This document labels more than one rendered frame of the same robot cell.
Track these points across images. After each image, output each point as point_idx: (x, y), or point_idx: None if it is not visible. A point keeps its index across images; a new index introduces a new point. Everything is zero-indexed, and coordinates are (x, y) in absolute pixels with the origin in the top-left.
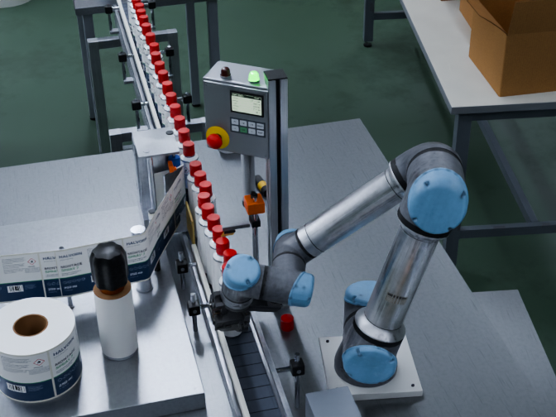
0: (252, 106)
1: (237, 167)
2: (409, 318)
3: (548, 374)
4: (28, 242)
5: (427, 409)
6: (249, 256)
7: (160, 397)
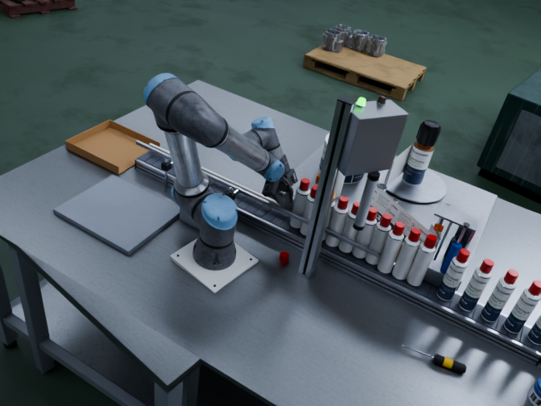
0: None
1: (498, 379)
2: (222, 307)
3: (99, 315)
4: None
5: (160, 253)
6: (263, 120)
7: None
